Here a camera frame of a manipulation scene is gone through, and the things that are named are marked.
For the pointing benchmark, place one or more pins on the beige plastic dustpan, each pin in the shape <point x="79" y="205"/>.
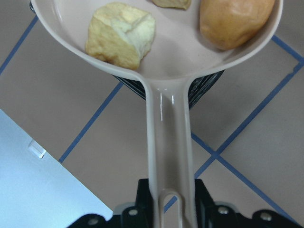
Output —
<point x="170" y="160"/>

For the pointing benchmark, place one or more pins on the large yellow sponge piece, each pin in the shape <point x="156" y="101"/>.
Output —
<point x="120" y="34"/>

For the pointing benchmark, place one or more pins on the small yellow sponge piece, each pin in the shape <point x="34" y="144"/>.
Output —
<point x="178" y="4"/>

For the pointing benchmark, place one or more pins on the bin with black bag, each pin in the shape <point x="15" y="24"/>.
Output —
<point x="204" y="88"/>

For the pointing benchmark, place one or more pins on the brown round bread roll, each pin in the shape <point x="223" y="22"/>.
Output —
<point x="228" y="24"/>

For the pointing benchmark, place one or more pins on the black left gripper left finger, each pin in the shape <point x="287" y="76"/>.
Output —
<point x="140" y="215"/>

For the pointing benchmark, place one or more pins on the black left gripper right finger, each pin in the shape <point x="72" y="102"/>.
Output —
<point x="212" y="215"/>

